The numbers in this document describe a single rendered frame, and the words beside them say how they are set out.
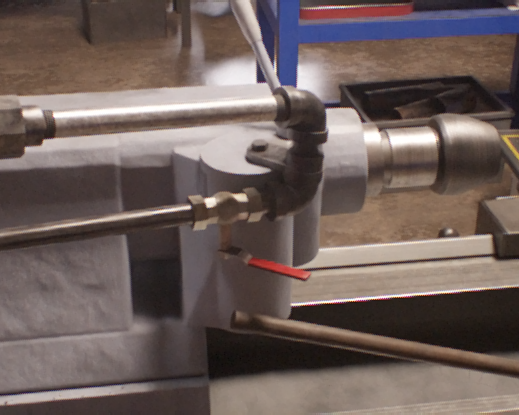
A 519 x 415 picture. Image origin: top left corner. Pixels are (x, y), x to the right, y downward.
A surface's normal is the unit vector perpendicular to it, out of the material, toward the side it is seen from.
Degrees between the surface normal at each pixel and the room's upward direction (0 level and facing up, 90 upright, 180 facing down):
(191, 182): 79
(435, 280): 0
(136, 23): 90
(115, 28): 90
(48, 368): 62
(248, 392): 13
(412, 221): 0
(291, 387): 5
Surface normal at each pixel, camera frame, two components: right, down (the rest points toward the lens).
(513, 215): 0.00, -0.87
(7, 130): 0.44, -0.13
